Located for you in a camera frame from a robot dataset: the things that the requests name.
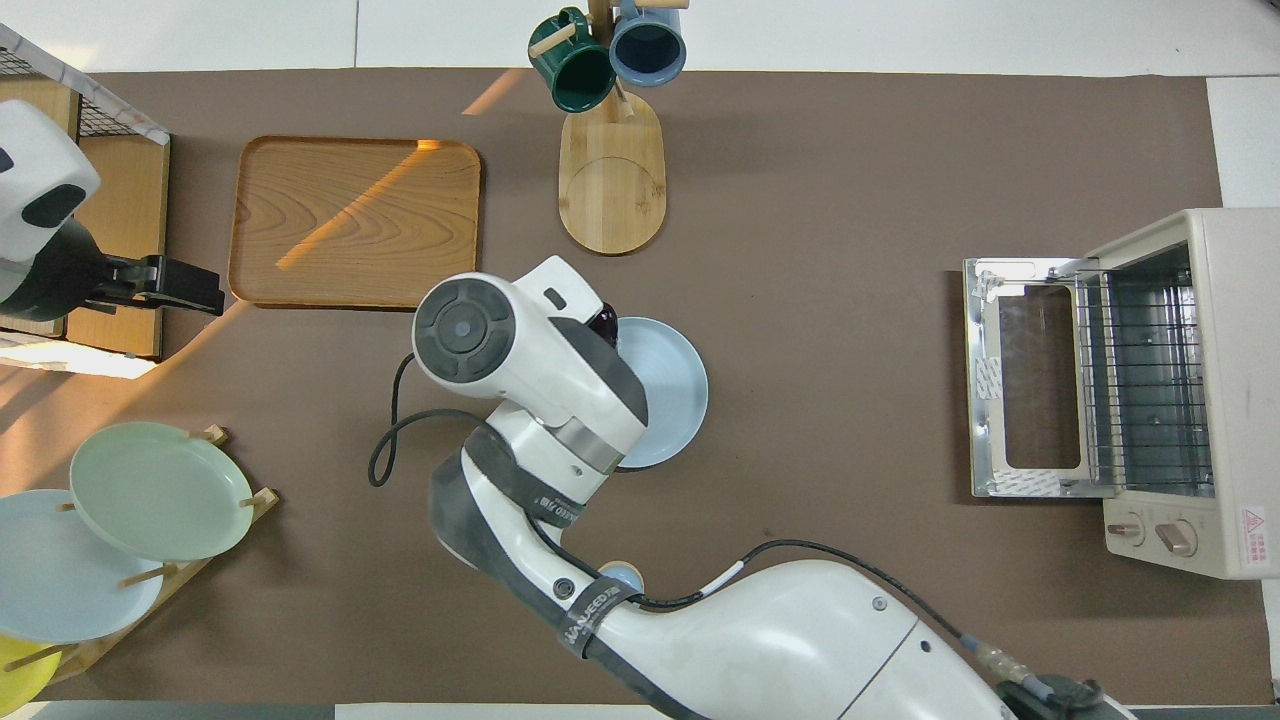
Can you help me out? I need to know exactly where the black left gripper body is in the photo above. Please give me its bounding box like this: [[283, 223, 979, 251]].
[[98, 254, 215, 317]]

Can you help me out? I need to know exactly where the light blue ridged plate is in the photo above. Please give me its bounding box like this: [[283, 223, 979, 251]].
[[610, 317, 710, 471]]

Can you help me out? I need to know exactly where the glass oven door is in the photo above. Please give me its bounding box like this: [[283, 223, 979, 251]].
[[962, 256, 1107, 499]]

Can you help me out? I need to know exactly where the beige toaster oven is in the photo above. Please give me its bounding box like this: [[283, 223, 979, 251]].
[[1085, 208, 1280, 581]]

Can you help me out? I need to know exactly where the wooden step shelf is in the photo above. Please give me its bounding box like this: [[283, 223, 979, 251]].
[[0, 70, 172, 361]]

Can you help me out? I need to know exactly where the rectangular wooden tray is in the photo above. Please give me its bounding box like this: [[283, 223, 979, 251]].
[[228, 135, 483, 312]]

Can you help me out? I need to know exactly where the pale green plate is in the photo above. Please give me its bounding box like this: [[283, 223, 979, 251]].
[[69, 421, 255, 563]]

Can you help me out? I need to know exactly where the wooden plate rack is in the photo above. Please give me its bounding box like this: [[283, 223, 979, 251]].
[[0, 425, 282, 687]]

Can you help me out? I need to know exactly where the large pale blue plate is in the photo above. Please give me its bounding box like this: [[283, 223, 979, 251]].
[[0, 489, 166, 645]]

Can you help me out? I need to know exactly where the wooden mug tree stand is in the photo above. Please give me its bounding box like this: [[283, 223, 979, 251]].
[[528, 0, 691, 257]]

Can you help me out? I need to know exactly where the yellow plate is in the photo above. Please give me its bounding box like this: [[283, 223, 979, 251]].
[[0, 633, 61, 710]]

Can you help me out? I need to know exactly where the dark green mug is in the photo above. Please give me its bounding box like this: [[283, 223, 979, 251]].
[[528, 8, 618, 114]]

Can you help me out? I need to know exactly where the blue mug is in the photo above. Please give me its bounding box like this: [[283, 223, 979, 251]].
[[608, 0, 689, 88]]

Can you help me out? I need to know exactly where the brown table mat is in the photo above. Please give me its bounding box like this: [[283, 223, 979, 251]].
[[0, 68, 1277, 707]]

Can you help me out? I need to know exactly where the black wire basket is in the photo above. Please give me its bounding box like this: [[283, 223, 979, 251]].
[[0, 45, 169, 141]]

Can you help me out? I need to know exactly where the metal oven wire rack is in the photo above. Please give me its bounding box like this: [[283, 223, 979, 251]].
[[1074, 244, 1217, 494]]

